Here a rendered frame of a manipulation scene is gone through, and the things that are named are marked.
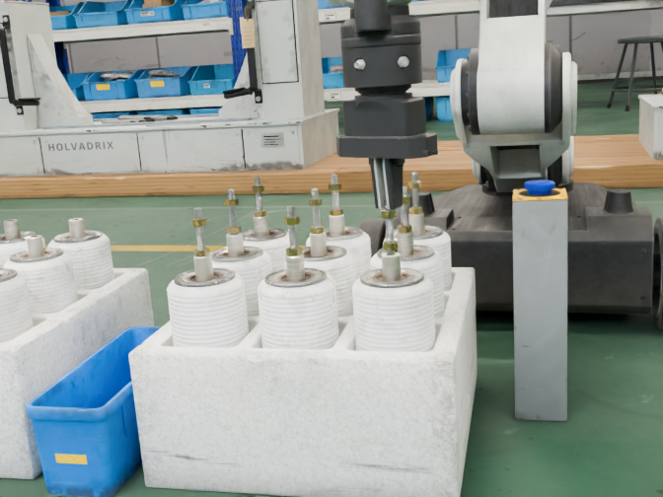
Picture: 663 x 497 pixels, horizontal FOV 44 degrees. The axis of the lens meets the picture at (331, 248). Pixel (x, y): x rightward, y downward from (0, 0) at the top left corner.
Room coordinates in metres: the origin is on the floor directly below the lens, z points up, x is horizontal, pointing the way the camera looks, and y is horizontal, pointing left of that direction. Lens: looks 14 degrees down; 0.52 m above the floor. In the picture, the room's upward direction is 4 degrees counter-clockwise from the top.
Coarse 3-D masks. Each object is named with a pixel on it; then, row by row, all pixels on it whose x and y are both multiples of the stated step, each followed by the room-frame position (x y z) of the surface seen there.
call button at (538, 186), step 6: (528, 180) 1.10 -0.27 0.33; (534, 180) 1.09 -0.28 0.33; (540, 180) 1.09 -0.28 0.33; (546, 180) 1.08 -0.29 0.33; (528, 186) 1.07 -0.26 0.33; (534, 186) 1.07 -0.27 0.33; (540, 186) 1.06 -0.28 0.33; (546, 186) 1.06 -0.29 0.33; (552, 186) 1.07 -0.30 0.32; (528, 192) 1.08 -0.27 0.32; (534, 192) 1.07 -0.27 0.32; (540, 192) 1.07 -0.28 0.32; (546, 192) 1.07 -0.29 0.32
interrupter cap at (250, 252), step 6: (246, 246) 1.14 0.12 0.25; (210, 252) 1.11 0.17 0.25; (216, 252) 1.12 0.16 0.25; (222, 252) 1.11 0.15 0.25; (246, 252) 1.11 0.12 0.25; (252, 252) 1.10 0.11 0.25; (258, 252) 1.09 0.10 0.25; (216, 258) 1.08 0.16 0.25; (222, 258) 1.07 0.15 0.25; (228, 258) 1.07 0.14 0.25; (234, 258) 1.07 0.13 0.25; (240, 258) 1.07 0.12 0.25; (246, 258) 1.07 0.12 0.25; (252, 258) 1.08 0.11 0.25
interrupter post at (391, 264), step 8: (384, 256) 0.93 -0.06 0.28; (392, 256) 0.92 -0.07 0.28; (400, 256) 0.93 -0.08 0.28; (384, 264) 0.93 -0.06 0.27; (392, 264) 0.92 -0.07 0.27; (400, 264) 0.93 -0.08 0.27; (384, 272) 0.93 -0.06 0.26; (392, 272) 0.92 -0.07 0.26; (400, 272) 0.93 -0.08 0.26; (384, 280) 0.93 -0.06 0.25; (392, 280) 0.92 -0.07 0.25
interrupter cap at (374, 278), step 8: (368, 272) 0.96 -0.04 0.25; (376, 272) 0.96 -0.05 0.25; (408, 272) 0.95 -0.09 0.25; (416, 272) 0.95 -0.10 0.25; (360, 280) 0.93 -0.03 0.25; (368, 280) 0.93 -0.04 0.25; (376, 280) 0.92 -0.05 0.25; (400, 280) 0.93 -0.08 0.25; (408, 280) 0.91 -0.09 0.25; (416, 280) 0.91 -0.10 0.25
